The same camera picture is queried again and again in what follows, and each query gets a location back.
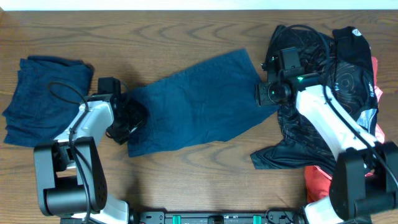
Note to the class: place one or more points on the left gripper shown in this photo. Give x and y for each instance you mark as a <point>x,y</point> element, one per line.
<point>139,119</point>

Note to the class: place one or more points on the dark blue garment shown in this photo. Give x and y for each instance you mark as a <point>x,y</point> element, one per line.
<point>211,101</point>
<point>37,114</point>

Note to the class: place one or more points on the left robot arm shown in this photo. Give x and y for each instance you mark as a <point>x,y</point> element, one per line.
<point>70,179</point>

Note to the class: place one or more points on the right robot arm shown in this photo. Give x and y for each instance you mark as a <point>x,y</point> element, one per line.
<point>364,182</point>

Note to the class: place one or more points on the black orange patterned jersey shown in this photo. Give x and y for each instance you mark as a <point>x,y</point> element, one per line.
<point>344,62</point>

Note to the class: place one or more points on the folded dark blue garment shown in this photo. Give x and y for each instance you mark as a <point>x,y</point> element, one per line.
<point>37,114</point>

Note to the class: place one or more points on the red orange garment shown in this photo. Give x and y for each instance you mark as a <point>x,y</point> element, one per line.
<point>316,180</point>

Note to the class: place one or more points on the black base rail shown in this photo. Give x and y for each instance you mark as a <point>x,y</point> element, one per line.
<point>271,216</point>

